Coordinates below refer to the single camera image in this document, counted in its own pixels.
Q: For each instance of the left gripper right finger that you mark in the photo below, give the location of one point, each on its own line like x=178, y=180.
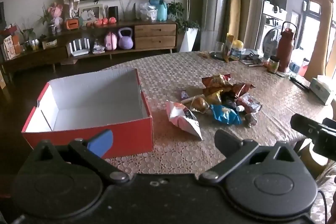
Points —
x=236, y=152

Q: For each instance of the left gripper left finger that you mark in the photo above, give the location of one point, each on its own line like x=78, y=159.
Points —
x=89, y=153

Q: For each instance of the blue snack bag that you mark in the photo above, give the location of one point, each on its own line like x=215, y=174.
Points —
x=225, y=115

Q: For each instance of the white red noodle packet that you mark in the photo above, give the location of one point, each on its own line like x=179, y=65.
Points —
x=250, y=104

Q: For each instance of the brown foil snack bag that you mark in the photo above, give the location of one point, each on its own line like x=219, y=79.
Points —
x=237, y=89

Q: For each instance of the white red snack bag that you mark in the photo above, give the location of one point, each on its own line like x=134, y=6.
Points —
x=182, y=117

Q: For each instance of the dark small snack packet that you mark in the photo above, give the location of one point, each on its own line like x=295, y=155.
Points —
x=250, y=120

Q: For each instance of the red cardboard box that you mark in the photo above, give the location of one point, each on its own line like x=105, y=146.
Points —
x=81, y=106

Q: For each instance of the yellow snack packet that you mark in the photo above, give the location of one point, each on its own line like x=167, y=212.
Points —
x=214, y=99

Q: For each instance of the lace patterned tablecloth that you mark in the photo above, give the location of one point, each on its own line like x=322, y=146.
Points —
x=163, y=77

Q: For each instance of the packaged round bun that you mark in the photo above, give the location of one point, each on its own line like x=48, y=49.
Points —
x=199, y=105

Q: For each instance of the red yellow chip bag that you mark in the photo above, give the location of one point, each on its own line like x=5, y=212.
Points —
x=216, y=81

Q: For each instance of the small purple snack packet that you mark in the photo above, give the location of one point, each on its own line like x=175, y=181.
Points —
x=183, y=95

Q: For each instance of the glass jar black lid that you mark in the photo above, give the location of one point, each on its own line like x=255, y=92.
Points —
x=273, y=64

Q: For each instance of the maroon thermos bottle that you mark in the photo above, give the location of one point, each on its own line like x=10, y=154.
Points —
x=286, y=45

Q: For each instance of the yellow lid white canister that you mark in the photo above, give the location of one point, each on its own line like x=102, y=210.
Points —
x=236, y=49

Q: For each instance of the white wifi router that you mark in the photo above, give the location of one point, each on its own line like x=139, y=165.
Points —
x=79, y=47

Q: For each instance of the yellow standing pouch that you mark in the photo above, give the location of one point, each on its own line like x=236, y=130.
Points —
x=227, y=47

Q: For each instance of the wooden tv cabinet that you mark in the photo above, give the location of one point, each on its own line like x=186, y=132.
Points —
x=147, y=36

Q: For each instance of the pink toy bag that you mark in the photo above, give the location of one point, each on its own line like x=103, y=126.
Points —
x=110, y=41

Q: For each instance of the purple kettlebell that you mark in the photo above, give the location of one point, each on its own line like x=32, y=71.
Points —
x=125, y=41

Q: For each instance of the washing machine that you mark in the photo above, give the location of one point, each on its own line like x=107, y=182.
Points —
x=271, y=22

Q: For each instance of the orange tissue box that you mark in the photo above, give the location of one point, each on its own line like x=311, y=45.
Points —
x=72, y=24

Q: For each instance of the white framed photo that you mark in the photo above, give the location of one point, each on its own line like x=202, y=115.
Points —
x=91, y=13

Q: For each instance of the pink flower vase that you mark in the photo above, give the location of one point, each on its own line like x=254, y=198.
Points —
x=52, y=17

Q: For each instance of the teal water jug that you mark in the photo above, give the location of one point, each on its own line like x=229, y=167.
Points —
x=161, y=7

